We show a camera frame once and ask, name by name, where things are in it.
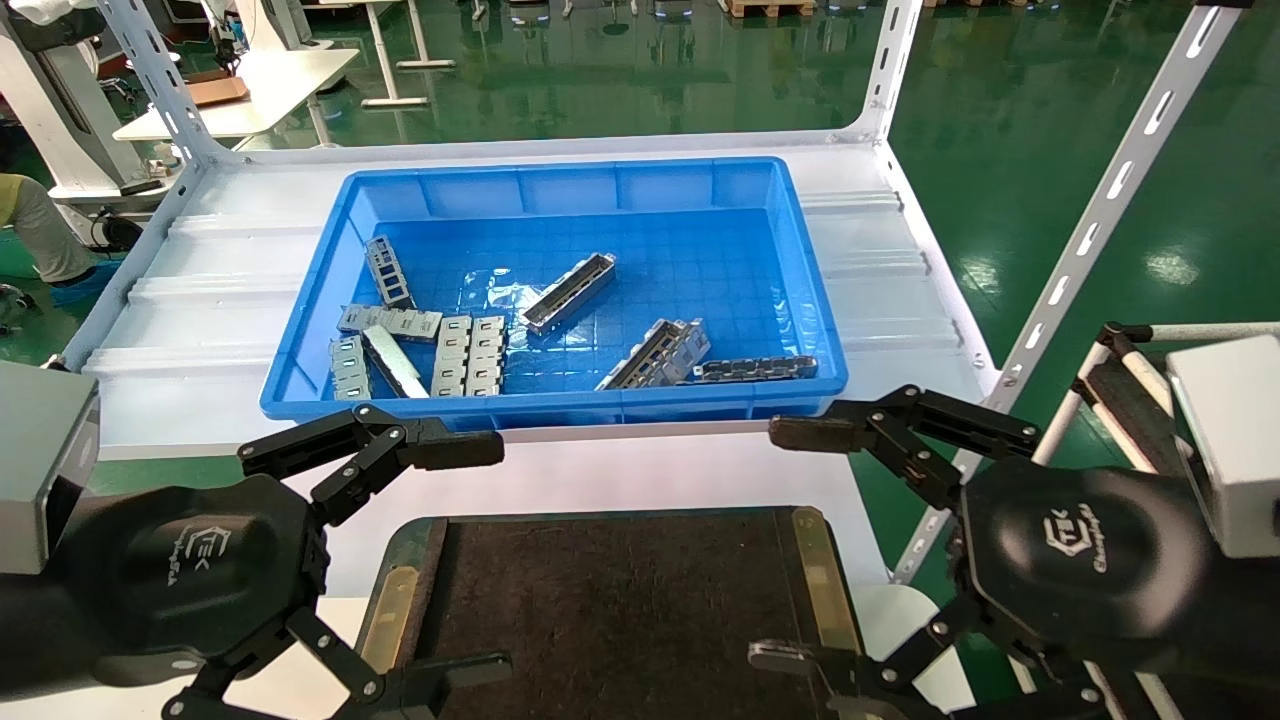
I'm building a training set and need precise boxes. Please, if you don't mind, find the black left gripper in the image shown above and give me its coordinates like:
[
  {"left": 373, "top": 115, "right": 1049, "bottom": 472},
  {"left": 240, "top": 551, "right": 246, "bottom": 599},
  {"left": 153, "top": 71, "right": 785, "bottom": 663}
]
[{"left": 50, "top": 403, "right": 513, "bottom": 720}]

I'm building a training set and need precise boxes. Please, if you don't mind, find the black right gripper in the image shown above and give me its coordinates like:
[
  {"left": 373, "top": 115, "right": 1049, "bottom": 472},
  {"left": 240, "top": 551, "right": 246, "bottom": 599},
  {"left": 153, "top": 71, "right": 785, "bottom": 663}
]
[{"left": 748, "top": 385, "right": 1216, "bottom": 720}]

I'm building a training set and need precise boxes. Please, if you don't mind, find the open-frame metal bracket part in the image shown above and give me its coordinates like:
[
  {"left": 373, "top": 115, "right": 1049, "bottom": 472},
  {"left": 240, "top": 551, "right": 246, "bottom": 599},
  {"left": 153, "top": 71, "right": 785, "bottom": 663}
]
[{"left": 519, "top": 252, "right": 617, "bottom": 336}]

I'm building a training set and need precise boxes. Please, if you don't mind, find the black rectangular container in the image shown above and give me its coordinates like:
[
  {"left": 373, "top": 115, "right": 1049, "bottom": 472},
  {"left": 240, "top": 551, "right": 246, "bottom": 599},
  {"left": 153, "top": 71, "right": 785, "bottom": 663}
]
[{"left": 345, "top": 505, "right": 873, "bottom": 720}]

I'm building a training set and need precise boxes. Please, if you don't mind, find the shiny plain metal part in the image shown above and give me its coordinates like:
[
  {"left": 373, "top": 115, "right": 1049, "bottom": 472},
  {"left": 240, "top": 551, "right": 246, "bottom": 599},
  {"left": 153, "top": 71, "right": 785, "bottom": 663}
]
[{"left": 361, "top": 325, "right": 431, "bottom": 399}]

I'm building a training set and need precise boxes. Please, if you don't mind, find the dark slim metal part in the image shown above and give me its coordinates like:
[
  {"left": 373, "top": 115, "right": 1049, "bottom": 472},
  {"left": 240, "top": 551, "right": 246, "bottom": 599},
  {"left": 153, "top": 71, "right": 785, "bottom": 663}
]
[{"left": 690, "top": 355, "right": 819, "bottom": 385}]

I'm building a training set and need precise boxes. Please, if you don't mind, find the clear plastic film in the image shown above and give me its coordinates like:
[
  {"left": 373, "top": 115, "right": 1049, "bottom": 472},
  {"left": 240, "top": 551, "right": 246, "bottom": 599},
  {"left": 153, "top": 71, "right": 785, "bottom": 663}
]
[{"left": 455, "top": 265, "right": 561, "bottom": 331}]

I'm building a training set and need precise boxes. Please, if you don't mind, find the white metal shelf rack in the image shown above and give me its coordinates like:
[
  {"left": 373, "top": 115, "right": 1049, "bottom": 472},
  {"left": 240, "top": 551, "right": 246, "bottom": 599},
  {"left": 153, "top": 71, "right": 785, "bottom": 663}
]
[{"left": 60, "top": 0, "right": 1253, "bottom": 586}]

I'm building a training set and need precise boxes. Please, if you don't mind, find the blue plastic bin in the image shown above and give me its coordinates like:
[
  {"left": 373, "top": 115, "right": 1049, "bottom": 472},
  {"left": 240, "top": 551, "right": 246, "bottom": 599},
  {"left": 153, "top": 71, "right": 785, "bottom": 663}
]
[{"left": 259, "top": 156, "right": 850, "bottom": 438}]

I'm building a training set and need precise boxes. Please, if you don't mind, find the white background desk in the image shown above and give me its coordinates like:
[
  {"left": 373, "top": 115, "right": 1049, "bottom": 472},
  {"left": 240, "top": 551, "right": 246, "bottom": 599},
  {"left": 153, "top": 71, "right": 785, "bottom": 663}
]
[{"left": 112, "top": 45, "right": 361, "bottom": 143}]

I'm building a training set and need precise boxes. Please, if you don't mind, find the person in yellow coat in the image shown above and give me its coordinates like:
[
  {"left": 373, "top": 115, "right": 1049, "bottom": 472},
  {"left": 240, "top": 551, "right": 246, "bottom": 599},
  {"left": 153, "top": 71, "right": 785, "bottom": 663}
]
[{"left": 0, "top": 172, "right": 121, "bottom": 306}]

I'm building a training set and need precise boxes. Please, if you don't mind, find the cardboard box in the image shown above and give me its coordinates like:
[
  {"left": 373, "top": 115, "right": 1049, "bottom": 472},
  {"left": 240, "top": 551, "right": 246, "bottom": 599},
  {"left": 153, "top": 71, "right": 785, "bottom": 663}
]
[{"left": 185, "top": 78, "right": 251, "bottom": 108}]

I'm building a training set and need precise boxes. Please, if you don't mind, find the white background machine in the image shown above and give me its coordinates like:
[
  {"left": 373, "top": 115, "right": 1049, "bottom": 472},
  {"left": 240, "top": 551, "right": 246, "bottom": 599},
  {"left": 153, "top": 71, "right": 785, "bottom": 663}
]
[{"left": 0, "top": 0, "right": 176, "bottom": 246}]

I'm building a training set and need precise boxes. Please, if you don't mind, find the flat metal bracket part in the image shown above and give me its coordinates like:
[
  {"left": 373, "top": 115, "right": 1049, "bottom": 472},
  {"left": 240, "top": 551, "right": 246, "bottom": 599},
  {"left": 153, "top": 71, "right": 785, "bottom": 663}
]
[
  {"left": 329, "top": 335, "right": 373, "bottom": 401},
  {"left": 431, "top": 315, "right": 473, "bottom": 397},
  {"left": 337, "top": 304, "right": 444, "bottom": 343},
  {"left": 465, "top": 315, "right": 508, "bottom": 397}
]

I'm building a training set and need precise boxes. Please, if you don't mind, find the upright metal bracket part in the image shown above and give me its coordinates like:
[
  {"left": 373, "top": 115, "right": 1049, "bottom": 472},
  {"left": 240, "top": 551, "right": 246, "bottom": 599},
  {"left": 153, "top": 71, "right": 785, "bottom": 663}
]
[{"left": 364, "top": 235, "right": 417, "bottom": 309}]

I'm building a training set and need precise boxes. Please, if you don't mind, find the stacked metal bracket part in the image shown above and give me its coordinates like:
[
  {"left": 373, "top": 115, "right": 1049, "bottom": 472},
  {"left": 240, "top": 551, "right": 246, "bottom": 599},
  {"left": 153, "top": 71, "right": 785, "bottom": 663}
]
[{"left": 595, "top": 318, "right": 712, "bottom": 391}]

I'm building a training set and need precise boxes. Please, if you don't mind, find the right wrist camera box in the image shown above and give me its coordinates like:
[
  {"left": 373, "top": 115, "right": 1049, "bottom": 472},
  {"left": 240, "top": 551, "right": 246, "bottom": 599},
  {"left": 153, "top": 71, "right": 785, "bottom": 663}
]
[{"left": 1165, "top": 335, "right": 1280, "bottom": 559}]

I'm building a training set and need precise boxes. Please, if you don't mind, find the black coiled cable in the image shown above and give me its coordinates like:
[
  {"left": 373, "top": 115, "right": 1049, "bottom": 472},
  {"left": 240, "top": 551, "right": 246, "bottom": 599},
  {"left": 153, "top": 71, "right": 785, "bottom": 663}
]
[{"left": 92, "top": 208, "right": 146, "bottom": 253}]

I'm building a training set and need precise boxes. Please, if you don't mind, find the white table leg frame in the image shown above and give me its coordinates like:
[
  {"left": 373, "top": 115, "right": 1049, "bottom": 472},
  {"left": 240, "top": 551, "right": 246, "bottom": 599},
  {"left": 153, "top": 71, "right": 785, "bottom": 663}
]
[{"left": 300, "top": 0, "right": 456, "bottom": 109}]

